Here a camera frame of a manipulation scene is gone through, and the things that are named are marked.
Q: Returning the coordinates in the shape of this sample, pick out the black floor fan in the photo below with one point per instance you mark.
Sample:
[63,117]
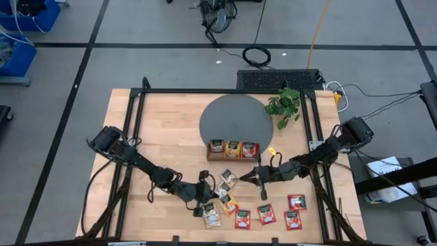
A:
[218,15]

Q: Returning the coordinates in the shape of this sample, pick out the yellow mango tea packet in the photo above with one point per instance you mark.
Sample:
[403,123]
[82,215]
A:
[233,149]
[229,205]

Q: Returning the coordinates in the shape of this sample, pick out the round grey woven placemat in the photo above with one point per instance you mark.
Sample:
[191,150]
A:
[235,119]

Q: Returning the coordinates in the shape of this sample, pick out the blue storage bin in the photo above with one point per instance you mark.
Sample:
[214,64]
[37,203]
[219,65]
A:
[51,17]
[24,61]

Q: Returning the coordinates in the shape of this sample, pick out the red strawberry tea packet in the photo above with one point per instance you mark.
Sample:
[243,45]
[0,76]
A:
[293,220]
[250,150]
[242,219]
[266,214]
[297,202]

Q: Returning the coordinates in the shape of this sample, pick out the silver metal mounting plate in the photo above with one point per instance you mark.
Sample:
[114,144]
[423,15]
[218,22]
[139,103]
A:
[315,146]

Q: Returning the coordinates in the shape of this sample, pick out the black perforated computer case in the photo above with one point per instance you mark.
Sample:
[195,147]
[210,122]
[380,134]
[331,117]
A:
[273,80]

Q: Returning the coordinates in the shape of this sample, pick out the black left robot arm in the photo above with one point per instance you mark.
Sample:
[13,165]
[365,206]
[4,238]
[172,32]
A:
[143,164]

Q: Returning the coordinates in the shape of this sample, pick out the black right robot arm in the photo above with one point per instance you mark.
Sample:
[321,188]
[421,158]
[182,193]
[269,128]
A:
[321,153]

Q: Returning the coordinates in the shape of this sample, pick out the wooden tea organizer box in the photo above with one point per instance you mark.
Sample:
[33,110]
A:
[232,159]

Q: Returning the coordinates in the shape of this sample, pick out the green potted plant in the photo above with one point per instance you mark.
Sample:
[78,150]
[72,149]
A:
[285,102]

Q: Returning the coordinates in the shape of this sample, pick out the black floor object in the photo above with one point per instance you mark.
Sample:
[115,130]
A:
[5,112]

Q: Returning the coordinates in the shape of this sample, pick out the yellow power plug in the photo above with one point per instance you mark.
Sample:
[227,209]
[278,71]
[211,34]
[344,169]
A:
[337,98]

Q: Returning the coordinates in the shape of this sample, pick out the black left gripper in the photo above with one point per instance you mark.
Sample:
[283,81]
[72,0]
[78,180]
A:
[199,193]

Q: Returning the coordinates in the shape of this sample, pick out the black side cart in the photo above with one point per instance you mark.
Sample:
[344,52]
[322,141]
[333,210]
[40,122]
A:
[409,172]

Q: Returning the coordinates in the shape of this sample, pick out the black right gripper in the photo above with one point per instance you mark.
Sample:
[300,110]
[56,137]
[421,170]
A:
[271,173]

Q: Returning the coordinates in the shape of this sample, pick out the black metal table frame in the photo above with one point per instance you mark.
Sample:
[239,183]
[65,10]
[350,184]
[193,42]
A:
[205,91]

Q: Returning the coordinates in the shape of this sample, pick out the black table edge bracket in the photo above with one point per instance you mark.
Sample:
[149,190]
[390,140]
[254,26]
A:
[175,240]
[274,241]

